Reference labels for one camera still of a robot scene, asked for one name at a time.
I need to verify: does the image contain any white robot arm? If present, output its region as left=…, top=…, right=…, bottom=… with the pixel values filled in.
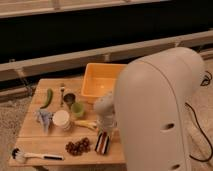
left=94, top=47, right=204, bottom=171

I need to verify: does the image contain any green plastic cup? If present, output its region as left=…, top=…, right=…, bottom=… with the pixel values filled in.
left=71, top=102, right=85, bottom=118

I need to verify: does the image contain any yellow banana toy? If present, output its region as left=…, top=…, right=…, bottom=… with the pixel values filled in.
left=74, top=120, right=97, bottom=130

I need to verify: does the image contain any bunch of grapes toy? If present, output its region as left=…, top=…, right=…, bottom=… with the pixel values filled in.
left=65, top=137, right=90, bottom=156

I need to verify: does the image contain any orange plastic bin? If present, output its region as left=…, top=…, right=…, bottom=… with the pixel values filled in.
left=81, top=63, right=125, bottom=102

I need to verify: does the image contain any white lidded jar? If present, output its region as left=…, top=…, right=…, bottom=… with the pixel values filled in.
left=52, top=110, right=71, bottom=130

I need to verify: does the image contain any metal spoon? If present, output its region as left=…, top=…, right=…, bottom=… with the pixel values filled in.
left=60, top=85, right=65, bottom=107

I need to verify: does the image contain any white dish brush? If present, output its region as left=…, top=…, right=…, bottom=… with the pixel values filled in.
left=12, top=148, right=64, bottom=164

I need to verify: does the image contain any black cable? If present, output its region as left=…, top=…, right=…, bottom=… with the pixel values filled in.
left=185, top=70, right=213, bottom=163

